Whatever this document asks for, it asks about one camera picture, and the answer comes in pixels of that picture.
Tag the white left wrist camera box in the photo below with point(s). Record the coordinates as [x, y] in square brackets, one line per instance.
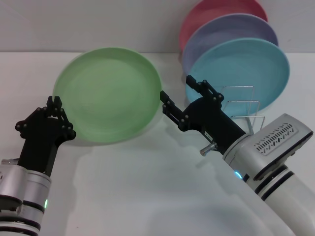
[24, 182]

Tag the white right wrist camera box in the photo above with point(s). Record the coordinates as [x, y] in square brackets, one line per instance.
[251, 157]

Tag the purple plastic plate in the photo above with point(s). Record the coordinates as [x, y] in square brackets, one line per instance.
[231, 28]

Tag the light blue plastic plate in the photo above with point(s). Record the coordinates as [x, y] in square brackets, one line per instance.
[246, 64]

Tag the green plastic plate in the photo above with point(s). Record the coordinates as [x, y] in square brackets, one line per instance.
[108, 96]

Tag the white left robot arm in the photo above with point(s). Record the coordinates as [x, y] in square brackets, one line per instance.
[14, 221]

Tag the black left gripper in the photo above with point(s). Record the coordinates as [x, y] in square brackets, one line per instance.
[41, 142]

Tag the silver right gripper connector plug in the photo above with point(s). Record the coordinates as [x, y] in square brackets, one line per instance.
[206, 149]

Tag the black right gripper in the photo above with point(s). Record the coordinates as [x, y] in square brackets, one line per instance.
[211, 123]

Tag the red plastic plate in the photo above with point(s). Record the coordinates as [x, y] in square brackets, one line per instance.
[216, 9]

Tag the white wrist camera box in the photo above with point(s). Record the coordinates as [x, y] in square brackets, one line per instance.
[24, 182]
[251, 157]

